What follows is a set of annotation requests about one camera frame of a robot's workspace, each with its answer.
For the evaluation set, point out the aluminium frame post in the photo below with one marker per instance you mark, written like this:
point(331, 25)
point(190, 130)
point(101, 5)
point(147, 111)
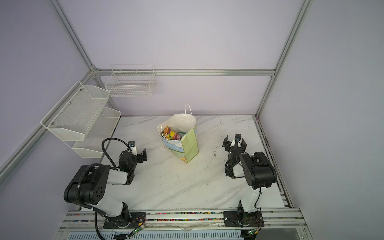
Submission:
point(70, 31)

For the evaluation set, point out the orange snack box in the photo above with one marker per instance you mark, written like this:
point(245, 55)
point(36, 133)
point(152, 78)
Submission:
point(171, 134)

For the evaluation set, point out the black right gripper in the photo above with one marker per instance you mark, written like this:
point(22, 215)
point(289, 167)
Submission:
point(227, 145)

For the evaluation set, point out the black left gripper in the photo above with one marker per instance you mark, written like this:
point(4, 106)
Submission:
point(140, 158)

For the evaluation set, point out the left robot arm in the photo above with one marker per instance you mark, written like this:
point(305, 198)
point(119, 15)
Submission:
point(88, 187)

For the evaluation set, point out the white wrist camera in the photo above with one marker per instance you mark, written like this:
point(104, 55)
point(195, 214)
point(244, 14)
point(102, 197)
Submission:
point(132, 147)
point(237, 140)

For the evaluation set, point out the white wire wall basket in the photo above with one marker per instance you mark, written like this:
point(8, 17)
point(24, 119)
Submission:
point(131, 81)

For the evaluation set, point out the white mesh wall shelf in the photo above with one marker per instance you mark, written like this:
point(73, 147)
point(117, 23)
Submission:
point(82, 120)

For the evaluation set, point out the right rear frame post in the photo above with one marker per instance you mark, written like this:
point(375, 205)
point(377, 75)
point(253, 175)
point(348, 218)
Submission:
point(304, 9)

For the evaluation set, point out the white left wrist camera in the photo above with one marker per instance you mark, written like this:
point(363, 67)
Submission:
point(132, 147)

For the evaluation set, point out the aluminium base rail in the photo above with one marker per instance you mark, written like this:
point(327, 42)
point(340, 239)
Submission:
point(286, 224)

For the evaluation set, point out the white green paper bag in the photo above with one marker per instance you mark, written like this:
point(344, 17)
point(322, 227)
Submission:
point(186, 125)

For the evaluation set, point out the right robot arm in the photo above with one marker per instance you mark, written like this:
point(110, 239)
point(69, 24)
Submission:
point(258, 173)

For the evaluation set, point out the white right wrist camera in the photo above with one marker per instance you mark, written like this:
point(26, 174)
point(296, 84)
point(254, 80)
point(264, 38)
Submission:
point(237, 140)

